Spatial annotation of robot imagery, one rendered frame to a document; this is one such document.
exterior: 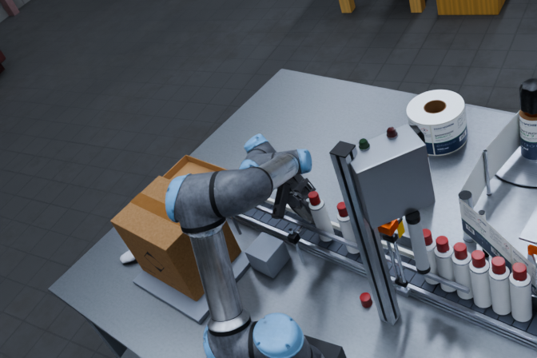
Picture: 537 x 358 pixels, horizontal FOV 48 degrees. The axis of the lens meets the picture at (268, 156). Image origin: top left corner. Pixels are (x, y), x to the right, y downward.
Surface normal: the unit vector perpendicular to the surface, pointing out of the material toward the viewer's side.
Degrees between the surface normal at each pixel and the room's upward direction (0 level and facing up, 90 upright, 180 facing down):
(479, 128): 0
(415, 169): 90
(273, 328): 7
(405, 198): 90
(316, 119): 0
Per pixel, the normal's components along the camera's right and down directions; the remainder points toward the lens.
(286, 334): -0.21, -0.70
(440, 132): -0.10, 0.66
